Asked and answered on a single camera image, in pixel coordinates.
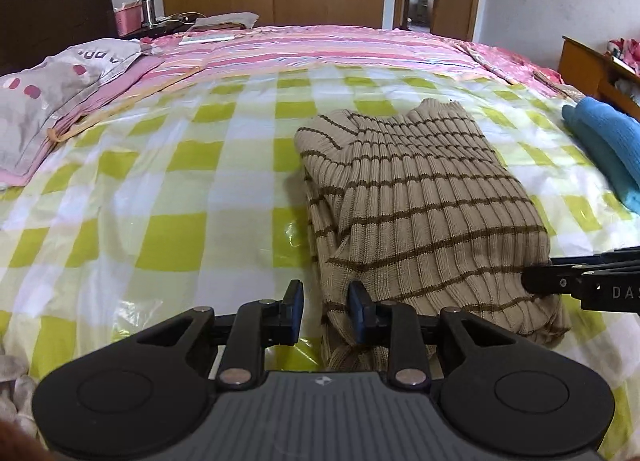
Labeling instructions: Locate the white flat book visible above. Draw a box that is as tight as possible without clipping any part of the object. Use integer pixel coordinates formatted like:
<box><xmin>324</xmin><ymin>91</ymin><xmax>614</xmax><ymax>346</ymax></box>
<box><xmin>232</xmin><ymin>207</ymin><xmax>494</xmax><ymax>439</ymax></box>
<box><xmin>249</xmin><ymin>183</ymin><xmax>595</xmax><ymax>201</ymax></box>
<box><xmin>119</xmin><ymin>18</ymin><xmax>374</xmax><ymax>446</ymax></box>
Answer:
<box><xmin>179</xmin><ymin>31</ymin><xmax>236</xmax><ymax>46</ymax></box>

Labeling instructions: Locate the pink striped blanket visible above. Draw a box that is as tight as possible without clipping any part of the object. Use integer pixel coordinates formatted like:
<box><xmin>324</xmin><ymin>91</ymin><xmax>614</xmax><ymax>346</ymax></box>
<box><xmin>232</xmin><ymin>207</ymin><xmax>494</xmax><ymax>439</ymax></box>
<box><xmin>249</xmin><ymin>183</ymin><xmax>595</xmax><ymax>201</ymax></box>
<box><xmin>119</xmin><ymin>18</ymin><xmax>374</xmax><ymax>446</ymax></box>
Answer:
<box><xmin>47</xmin><ymin>23</ymin><xmax>568</xmax><ymax>144</ymax></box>

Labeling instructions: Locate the yellow-green checked bed sheet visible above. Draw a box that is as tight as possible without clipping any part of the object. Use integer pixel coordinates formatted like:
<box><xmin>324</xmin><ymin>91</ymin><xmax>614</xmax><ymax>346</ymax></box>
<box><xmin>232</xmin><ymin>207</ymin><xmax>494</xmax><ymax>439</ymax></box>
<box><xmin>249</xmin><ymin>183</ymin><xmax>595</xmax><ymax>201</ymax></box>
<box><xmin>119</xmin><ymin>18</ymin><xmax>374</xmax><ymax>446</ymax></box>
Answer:
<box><xmin>0</xmin><ymin>63</ymin><xmax>640</xmax><ymax>459</ymax></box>

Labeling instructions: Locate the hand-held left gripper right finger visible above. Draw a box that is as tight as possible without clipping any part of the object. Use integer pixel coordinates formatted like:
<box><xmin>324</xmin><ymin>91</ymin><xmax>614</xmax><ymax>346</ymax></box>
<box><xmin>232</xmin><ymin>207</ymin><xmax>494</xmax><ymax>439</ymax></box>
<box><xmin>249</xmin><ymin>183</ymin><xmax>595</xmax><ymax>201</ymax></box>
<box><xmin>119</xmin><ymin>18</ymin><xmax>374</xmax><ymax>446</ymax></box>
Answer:
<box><xmin>347</xmin><ymin>281</ymin><xmax>511</xmax><ymax>389</ymax></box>

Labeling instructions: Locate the white folded cloth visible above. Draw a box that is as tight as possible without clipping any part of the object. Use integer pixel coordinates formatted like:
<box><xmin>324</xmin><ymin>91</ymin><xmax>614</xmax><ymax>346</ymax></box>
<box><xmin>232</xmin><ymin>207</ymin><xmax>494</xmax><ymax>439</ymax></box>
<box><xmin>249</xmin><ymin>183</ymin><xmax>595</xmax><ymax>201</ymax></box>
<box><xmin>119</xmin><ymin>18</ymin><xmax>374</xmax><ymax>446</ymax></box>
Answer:
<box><xmin>192</xmin><ymin>12</ymin><xmax>261</xmax><ymax>32</ymax></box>

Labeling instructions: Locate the wooden cabinet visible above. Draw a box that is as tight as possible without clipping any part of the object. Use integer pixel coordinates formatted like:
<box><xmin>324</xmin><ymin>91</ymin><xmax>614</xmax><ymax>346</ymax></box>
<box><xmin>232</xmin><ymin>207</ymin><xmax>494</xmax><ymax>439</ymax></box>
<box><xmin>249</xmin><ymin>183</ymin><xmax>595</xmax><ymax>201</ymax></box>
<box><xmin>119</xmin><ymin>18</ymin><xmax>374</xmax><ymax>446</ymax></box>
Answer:
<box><xmin>557</xmin><ymin>36</ymin><xmax>640</xmax><ymax>122</ymax></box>

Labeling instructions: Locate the white crumpled cloth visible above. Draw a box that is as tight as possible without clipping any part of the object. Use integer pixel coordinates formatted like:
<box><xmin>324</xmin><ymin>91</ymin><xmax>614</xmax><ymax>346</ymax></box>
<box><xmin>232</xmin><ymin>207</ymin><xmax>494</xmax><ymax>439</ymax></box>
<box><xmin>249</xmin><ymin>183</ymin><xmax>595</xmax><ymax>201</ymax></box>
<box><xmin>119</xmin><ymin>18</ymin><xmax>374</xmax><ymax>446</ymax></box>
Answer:
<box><xmin>0</xmin><ymin>353</ymin><xmax>38</xmax><ymax>429</ymax></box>

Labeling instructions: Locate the dark wooden nightstand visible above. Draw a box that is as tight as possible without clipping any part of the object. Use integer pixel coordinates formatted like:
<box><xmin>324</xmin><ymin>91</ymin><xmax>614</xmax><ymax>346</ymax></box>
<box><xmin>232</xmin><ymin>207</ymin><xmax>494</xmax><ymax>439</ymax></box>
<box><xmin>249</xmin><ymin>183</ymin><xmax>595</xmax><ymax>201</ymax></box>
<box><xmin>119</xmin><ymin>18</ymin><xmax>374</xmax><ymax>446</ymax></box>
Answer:
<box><xmin>120</xmin><ymin>16</ymin><xmax>201</xmax><ymax>40</ymax></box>

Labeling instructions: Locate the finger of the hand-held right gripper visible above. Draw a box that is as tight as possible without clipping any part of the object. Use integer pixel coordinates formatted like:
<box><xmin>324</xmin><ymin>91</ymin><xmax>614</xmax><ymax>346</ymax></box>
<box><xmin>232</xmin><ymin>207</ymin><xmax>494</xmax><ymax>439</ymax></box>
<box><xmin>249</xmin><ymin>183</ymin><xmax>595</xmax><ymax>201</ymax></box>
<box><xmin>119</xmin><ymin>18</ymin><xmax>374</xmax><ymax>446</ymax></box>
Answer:
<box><xmin>521</xmin><ymin>263</ymin><xmax>601</xmax><ymax>298</ymax></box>
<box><xmin>550</xmin><ymin>253</ymin><xmax>608</xmax><ymax>267</ymax></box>

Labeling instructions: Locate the beige brown-striped knit sweater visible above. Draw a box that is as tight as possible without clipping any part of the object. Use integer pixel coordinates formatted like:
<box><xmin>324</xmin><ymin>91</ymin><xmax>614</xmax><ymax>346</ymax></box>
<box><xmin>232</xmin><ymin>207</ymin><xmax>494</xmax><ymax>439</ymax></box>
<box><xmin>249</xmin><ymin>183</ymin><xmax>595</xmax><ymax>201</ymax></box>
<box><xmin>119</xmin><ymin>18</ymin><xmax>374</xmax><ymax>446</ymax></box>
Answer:
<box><xmin>293</xmin><ymin>98</ymin><xmax>573</xmax><ymax>372</ymax></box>

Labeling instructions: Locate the colourful patterned cloth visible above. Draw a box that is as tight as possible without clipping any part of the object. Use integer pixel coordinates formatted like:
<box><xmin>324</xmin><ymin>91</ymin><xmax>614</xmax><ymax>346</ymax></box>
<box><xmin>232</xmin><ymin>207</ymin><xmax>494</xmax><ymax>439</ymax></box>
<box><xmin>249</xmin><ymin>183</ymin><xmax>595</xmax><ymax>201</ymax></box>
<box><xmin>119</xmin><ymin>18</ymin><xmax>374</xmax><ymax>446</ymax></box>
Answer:
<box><xmin>606</xmin><ymin>37</ymin><xmax>640</xmax><ymax>74</ymax></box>

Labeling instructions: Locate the dark wooden headboard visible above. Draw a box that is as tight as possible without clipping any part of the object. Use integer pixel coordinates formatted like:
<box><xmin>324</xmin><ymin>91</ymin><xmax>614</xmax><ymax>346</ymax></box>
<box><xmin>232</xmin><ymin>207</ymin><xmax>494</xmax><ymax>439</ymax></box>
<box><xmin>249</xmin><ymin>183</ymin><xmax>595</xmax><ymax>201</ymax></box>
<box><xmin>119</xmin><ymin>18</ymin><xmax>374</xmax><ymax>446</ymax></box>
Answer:
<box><xmin>0</xmin><ymin>0</ymin><xmax>118</xmax><ymax>76</ymax></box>

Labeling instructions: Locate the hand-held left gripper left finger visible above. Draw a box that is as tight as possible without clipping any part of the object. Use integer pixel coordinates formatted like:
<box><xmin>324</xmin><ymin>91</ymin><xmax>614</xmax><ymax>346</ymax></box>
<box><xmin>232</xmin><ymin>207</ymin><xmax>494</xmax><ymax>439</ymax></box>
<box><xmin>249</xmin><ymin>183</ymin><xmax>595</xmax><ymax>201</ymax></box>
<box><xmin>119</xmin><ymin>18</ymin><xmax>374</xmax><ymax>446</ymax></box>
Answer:
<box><xmin>135</xmin><ymin>279</ymin><xmax>305</xmax><ymax>389</ymax></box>

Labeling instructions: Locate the grey pillow with pink spots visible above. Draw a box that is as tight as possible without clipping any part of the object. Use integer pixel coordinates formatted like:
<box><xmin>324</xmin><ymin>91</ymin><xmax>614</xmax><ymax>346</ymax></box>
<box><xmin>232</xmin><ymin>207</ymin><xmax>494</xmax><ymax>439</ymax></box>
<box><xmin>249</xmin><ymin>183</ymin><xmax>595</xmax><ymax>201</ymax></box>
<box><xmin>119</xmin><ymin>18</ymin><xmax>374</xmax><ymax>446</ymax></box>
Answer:
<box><xmin>0</xmin><ymin>38</ymin><xmax>146</xmax><ymax>176</ymax></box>

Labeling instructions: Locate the blue knitted garment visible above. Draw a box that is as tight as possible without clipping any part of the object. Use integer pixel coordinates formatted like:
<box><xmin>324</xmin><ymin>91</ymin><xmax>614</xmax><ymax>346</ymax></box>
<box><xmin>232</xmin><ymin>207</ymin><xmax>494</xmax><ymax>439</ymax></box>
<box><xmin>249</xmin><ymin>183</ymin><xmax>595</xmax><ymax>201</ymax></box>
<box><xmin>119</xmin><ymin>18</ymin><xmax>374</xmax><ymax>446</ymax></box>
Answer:
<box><xmin>561</xmin><ymin>97</ymin><xmax>640</xmax><ymax>214</ymax></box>

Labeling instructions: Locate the pink plastic basket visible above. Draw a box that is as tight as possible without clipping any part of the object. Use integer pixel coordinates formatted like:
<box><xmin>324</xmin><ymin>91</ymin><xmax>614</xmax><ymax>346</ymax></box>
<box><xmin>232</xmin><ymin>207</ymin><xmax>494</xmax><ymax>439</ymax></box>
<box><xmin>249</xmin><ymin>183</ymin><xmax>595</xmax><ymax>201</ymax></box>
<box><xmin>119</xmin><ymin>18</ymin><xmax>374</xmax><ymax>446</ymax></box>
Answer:
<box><xmin>114</xmin><ymin>1</ymin><xmax>146</xmax><ymax>38</ymax></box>

